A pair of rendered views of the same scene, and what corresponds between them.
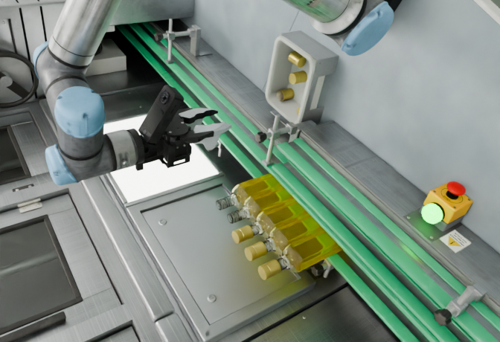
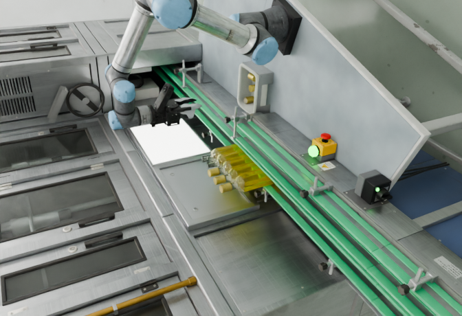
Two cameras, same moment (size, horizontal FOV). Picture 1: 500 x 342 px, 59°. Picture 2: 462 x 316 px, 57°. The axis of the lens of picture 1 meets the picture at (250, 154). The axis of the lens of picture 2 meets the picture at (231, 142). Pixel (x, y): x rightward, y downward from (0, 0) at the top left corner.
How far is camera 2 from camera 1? 0.85 m
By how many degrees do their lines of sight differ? 12
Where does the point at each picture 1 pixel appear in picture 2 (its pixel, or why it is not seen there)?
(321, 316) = (261, 223)
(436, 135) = (318, 110)
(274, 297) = (232, 209)
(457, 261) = (323, 174)
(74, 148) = (121, 108)
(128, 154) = (146, 115)
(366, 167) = (287, 133)
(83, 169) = (125, 120)
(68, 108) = (119, 88)
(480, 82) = (330, 75)
